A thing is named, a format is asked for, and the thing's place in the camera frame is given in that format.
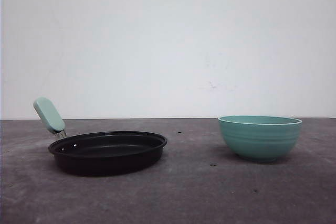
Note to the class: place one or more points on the black frying pan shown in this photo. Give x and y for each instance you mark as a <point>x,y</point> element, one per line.
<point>99,153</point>

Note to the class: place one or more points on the teal ceramic bowl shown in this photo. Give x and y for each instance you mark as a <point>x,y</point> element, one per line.
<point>260,138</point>

